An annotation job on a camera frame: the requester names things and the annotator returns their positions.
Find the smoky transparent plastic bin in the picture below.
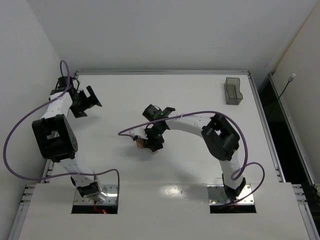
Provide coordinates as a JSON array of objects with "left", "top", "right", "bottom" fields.
[{"left": 224, "top": 77, "right": 243, "bottom": 106}]

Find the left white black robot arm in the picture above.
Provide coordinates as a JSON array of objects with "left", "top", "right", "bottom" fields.
[{"left": 31, "top": 76, "right": 102, "bottom": 202}]

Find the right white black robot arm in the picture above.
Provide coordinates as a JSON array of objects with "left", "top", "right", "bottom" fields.
[{"left": 139, "top": 104, "right": 246, "bottom": 201}]

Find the light wood hexagonal block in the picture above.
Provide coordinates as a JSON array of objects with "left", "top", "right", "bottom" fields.
[{"left": 135, "top": 138, "right": 144, "bottom": 149}]

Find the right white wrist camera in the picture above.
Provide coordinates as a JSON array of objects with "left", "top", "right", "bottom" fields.
[{"left": 129, "top": 127, "right": 148, "bottom": 141}]

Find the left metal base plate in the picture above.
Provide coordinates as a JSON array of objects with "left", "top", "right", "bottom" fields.
[{"left": 73, "top": 184, "right": 118, "bottom": 207}]

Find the metal base plate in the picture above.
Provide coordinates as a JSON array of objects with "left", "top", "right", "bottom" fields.
[
  {"left": 73, "top": 184, "right": 118, "bottom": 207},
  {"left": 207, "top": 184, "right": 255, "bottom": 207}
]

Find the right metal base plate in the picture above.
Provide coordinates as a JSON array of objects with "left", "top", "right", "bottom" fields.
[{"left": 207, "top": 184, "right": 255, "bottom": 207}]

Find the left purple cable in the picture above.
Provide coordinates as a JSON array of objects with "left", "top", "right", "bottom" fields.
[{"left": 2, "top": 59, "right": 121, "bottom": 201}]

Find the black wall cable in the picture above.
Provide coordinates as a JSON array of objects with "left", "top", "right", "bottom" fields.
[{"left": 276, "top": 73, "right": 297, "bottom": 101}]

